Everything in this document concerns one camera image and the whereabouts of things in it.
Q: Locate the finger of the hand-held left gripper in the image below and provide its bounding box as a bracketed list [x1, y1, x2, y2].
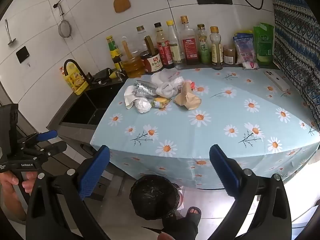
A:
[17, 130, 58, 147]
[21, 141, 68, 163]

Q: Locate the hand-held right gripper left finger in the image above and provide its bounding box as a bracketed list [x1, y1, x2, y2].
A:
[26, 145, 112, 240]

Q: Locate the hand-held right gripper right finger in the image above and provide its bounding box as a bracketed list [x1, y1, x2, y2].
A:
[209, 144, 293, 240]

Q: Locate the black lined trash bin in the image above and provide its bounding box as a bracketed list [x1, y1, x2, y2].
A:
[130, 176, 184, 220]

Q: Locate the white paper sheet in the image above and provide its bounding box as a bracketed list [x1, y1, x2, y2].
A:
[124, 85, 137, 110]

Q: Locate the yellow green snack wrapper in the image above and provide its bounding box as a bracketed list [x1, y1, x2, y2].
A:
[151, 96, 172, 108]

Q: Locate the person's left forearm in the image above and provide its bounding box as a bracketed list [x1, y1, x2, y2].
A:
[0, 204, 28, 222]

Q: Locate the person's left hand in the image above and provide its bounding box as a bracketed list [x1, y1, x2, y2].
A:
[0, 171, 38, 207]

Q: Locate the black sink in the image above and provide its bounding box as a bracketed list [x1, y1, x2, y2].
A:
[47, 80, 128, 130]

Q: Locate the yellow detergent bottle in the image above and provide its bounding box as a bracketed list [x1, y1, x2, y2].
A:
[59, 64, 89, 95]

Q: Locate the daisy print blue tablecloth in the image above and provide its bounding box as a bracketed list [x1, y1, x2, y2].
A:
[90, 67, 320, 190]

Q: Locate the black faucet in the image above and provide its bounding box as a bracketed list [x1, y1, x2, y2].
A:
[63, 59, 95, 85]

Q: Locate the person's black trouser leg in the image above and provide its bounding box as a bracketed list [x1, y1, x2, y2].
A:
[162, 215, 200, 240]

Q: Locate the brown paper bag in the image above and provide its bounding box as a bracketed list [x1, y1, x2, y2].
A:
[174, 81, 202, 111]

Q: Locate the black plastic kitchen tool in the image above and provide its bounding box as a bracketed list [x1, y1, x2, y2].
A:
[91, 67, 125, 84]

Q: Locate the white crumpled paper ball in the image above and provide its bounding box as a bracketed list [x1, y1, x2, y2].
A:
[134, 97, 152, 114]

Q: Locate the hanging metal utensil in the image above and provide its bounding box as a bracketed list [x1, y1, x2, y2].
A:
[4, 19, 17, 46]

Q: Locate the silver foil wrapper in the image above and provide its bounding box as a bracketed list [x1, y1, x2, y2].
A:
[134, 79, 158, 98]

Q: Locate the white plastic bag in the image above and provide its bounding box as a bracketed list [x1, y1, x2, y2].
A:
[151, 69, 185, 98]

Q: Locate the white smartphone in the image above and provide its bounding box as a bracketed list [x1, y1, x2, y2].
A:
[264, 70, 290, 92]

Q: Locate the metal mesh strainer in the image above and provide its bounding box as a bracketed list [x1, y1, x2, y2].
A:
[58, 4, 73, 39]

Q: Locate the cooking oil jug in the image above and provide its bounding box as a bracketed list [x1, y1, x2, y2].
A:
[121, 40, 146, 78]

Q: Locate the small seasoning jar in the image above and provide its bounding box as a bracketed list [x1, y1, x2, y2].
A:
[223, 45, 236, 65]

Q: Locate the slim yellow cap bottle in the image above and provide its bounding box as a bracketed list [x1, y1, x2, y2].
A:
[209, 26, 224, 70]

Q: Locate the clear bag of packets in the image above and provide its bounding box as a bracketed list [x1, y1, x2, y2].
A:
[233, 34, 259, 70]

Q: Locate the green oil bottle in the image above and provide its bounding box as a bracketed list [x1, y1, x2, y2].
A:
[197, 24, 212, 65]

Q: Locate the dark soy sauce jug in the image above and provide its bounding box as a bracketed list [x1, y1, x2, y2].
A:
[140, 35, 163, 74]

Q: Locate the tall clear red label bottle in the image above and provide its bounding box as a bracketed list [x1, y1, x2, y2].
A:
[179, 16, 200, 65]

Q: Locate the clear bottle yellow cap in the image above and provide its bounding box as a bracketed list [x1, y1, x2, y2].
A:
[166, 20, 187, 69]

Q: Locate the green seasoning bag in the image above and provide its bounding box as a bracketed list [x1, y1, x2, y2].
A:
[253, 23, 275, 66]

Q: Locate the black cap red label bottle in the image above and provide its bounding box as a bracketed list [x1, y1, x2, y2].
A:
[154, 22, 175, 69]

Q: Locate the clear bottle gold cap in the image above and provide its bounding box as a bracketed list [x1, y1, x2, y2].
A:
[136, 25, 149, 53]

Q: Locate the blue patterned cloth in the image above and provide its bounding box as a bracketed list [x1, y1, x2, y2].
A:
[267, 0, 320, 130]

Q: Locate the small black wall socket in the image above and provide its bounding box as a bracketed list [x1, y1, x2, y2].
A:
[16, 46, 30, 64]

